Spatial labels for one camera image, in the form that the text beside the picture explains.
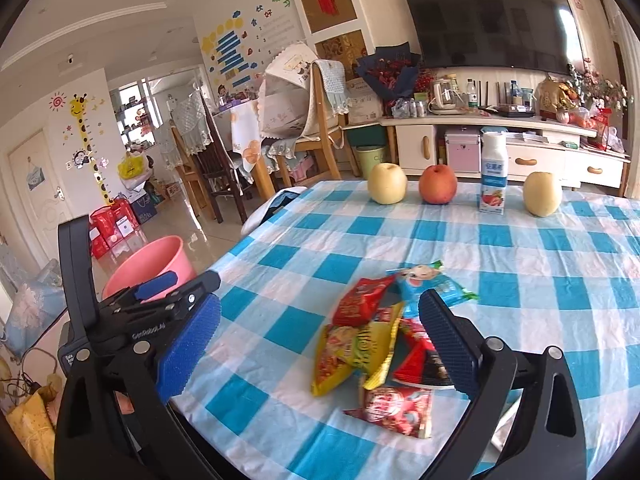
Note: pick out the yellow-green apple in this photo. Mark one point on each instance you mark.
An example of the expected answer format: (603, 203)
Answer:
(387, 185)

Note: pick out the black television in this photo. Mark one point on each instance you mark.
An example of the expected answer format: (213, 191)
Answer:
(490, 25)

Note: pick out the red silver snack wrapper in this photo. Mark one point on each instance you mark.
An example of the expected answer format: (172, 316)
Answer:
(395, 410)

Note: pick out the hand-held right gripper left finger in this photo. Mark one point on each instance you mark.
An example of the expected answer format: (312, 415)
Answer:
(192, 345)

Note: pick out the white electric kettle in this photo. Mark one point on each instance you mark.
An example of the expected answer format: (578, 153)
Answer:
(442, 95)

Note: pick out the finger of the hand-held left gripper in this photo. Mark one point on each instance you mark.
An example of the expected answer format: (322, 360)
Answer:
(197, 287)
(157, 285)

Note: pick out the pink plastic bucket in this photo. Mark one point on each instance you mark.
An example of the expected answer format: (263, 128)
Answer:
(150, 260)

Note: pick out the red gold snack wrapper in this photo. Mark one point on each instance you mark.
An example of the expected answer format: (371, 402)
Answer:
(360, 302)

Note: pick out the pack of small bottles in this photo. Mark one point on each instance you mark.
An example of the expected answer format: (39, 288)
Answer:
(410, 108)

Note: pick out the blue checked tablecloth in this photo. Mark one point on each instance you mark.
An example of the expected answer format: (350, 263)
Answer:
(525, 285)

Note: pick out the yellow plastic bag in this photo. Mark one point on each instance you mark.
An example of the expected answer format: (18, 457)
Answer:
(132, 167)

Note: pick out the pink flower arrangement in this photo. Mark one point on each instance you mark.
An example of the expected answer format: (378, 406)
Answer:
(600, 87)

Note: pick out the green waste bin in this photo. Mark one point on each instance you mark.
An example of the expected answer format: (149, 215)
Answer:
(371, 160)

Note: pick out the clear water bottle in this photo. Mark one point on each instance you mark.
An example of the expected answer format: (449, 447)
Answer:
(471, 97)

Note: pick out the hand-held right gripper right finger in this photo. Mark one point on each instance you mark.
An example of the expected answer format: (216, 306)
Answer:
(450, 350)

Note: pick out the white fruit yogurt drink bottle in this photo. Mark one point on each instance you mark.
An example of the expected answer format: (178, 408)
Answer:
(493, 175)

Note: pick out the red apple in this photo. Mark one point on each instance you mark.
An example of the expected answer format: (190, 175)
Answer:
(438, 185)

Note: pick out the teal snack wrapper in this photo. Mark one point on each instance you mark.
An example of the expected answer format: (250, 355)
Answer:
(425, 282)

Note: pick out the blue floral cushion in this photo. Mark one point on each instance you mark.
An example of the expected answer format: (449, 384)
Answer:
(30, 305)

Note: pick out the pink storage box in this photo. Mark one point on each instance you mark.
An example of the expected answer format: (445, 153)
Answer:
(462, 152)

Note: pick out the dark blue flower bouquet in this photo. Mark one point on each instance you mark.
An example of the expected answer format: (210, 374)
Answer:
(387, 72)

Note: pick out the yellow pear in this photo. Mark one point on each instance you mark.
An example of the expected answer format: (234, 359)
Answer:
(542, 195)

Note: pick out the wooden chair with lace covers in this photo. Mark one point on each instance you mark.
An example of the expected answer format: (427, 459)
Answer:
(300, 85)

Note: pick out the dark wooden chair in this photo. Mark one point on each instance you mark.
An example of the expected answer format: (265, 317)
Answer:
(220, 170)

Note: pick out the yellow snack bag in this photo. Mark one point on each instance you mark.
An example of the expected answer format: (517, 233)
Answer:
(345, 350)

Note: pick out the white cloth with orange print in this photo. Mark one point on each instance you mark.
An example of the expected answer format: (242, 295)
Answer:
(247, 145)

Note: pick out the golden gift bag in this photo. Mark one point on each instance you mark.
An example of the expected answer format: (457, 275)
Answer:
(552, 97)

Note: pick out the red black milk tea packet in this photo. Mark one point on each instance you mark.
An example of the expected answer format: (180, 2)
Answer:
(420, 367)

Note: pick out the red gift bag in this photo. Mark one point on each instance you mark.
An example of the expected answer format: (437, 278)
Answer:
(602, 130)

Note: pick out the white television cabinet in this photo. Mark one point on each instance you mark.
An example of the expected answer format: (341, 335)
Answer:
(540, 160)

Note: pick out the giraffe wall sticker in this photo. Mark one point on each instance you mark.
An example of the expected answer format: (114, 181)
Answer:
(80, 110)

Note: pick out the red gift boxes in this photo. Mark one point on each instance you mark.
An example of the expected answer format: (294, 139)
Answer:
(107, 222)

